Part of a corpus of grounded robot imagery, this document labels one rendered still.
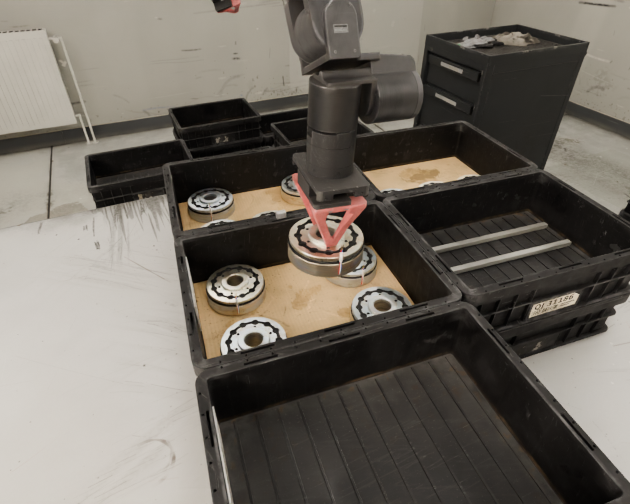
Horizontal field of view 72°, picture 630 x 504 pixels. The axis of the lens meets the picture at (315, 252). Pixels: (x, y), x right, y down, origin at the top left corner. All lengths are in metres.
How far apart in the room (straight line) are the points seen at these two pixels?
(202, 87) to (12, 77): 1.26
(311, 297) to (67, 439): 0.46
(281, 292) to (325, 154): 0.37
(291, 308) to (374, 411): 0.23
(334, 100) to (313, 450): 0.43
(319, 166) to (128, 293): 0.67
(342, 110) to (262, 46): 3.40
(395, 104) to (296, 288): 0.42
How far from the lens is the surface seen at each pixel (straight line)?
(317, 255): 0.55
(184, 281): 0.70
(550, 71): 2.45
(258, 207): 1.04
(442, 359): 0.73
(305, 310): 0.77
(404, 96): 0.52
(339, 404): 0.66
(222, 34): 3.76
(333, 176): 0.51
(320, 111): 0.48
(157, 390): 0.87
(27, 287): 1.20
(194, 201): 1.03
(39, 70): 3.59
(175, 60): 3.73
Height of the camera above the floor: 1.38
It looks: 38 degrees down
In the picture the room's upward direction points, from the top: straight up
